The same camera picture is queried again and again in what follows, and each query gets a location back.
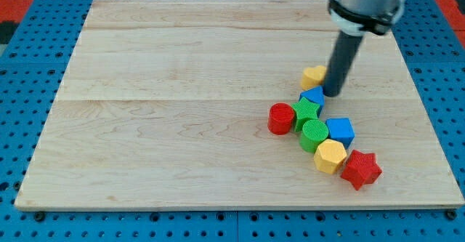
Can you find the blue triangle block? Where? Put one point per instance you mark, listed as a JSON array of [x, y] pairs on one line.
[[314, 95]]

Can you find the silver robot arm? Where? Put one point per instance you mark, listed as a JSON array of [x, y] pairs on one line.
[[357, 17]]

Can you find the yellow heart block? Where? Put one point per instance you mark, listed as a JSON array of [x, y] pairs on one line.
[[313, 76]]

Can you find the red cylinder block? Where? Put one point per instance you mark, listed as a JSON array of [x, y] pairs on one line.
[[281, 117]]

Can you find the light wooden board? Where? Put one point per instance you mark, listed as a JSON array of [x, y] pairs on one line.
[[164, 106]]

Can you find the green star block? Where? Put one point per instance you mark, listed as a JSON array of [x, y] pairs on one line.
[[304, 110]]

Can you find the green cylinder block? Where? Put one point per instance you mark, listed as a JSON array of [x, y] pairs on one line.
[[313, 133]]

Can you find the yellow hexagon block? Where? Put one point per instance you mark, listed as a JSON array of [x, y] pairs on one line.
[[330, 156]]

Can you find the blue cube block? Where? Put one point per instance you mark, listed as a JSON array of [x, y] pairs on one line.
[[341, 129]]

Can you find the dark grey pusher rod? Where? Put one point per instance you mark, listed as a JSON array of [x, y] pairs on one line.
[[342, 57]]

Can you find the red star block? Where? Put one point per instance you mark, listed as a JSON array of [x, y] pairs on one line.
[[361, 169]]

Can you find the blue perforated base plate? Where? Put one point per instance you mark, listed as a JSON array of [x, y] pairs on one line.
[[32, 66]]

